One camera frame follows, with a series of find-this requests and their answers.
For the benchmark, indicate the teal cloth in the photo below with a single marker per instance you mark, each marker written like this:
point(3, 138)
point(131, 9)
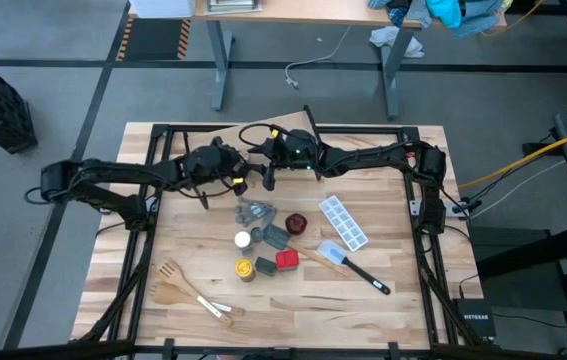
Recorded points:
point(443, 12)

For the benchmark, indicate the red smoked paprika tin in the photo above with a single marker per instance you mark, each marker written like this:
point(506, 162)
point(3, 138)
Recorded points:
point(287, 260)

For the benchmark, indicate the black Netgear router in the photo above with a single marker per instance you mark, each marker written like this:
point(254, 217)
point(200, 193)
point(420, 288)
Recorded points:
point(475, 317)

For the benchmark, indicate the black crate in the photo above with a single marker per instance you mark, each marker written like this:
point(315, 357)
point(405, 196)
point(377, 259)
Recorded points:
point(8, 115)

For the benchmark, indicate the white power adapter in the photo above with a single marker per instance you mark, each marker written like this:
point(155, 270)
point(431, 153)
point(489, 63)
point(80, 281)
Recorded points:
point(455, 208)

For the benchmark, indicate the small glass saffron jar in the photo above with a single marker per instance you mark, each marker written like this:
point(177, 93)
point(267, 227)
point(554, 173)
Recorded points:
point(245, 155)

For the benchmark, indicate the white-lid bagel sesame jar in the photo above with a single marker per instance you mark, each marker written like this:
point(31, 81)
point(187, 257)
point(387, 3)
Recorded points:
point(242, 240)

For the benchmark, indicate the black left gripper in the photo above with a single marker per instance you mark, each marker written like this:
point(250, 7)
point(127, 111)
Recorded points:
point(208, 165)

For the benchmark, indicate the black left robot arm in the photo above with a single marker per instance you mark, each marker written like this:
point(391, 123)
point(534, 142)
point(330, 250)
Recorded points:
point(113, 172)

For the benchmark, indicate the red apple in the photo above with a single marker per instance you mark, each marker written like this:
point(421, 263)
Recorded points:
point(296, 224)

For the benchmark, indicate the dark grey-blue cloth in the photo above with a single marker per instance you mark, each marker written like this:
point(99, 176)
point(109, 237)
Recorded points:
point(480, 15)

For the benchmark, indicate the yellow-lid spice jar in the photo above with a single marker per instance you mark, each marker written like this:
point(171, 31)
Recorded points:
point(245, 269)

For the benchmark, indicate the white storage bin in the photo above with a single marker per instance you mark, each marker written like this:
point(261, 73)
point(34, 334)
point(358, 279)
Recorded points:
point(163, 7)

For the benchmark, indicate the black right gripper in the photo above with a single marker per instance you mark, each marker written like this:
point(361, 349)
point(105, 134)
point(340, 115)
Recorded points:
point(293, 150)

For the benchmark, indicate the blue plaid cloth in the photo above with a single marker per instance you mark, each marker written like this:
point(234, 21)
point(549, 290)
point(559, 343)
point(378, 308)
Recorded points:
point(400, 12)

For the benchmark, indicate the slotted wooden spatula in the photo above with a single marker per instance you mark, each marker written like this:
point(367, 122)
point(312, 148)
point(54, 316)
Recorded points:
point(170, 272)

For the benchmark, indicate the wooden spoon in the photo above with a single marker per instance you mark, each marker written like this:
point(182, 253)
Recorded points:
point(168, 295)

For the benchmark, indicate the white cloth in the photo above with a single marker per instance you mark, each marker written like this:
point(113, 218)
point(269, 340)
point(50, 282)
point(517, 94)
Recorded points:
point(393, 40)

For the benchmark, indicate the black aluminium rig frame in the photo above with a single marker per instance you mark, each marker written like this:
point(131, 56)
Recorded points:
point(363, 129)

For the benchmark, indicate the stack of papers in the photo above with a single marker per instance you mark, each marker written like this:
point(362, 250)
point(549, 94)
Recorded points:
point(233, 5)

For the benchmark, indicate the wooden desk with grey legs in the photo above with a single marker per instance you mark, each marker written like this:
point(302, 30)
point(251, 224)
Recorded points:
point(313, 10)

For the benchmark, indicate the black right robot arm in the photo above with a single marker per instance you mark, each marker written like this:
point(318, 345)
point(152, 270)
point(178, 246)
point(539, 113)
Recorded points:
point(363, 157)

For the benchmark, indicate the grey measuring spoon set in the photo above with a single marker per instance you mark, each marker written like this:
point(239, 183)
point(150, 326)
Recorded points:
point(253, 207)

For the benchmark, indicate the white ice cube tray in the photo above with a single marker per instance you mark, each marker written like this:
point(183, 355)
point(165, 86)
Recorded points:
point(343, 222)

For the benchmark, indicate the black yellow hazard mat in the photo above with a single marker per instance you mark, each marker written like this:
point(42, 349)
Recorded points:
point(153, 40)

